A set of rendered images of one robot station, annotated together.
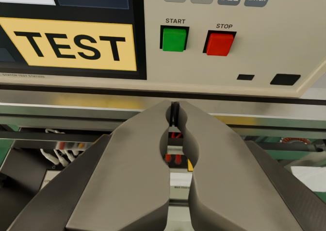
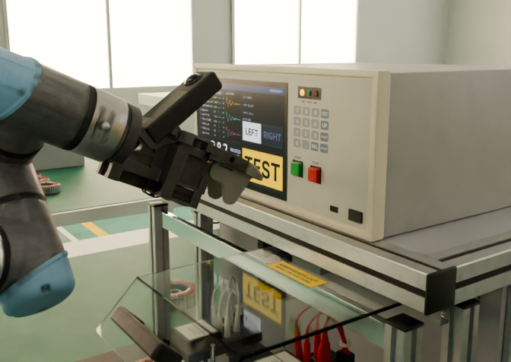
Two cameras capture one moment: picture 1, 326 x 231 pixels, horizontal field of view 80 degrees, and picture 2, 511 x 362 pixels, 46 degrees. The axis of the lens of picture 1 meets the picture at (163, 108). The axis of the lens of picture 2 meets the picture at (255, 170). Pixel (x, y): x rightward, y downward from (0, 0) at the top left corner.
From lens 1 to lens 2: 0.74 m
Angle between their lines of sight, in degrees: 62
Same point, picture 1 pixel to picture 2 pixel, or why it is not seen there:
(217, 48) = (311, 175)
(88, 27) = (268, 157)
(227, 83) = (326, 214)
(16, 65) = not seen: hidden behind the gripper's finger
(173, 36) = (293, 164)
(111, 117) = (255, 220)
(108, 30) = (274, 159)
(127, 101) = (268, 210)
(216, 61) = (316, 190)
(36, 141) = (214, 241)
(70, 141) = (230, 246)
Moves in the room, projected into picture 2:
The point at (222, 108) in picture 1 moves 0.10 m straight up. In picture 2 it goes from (312, 227) to (312, 152)
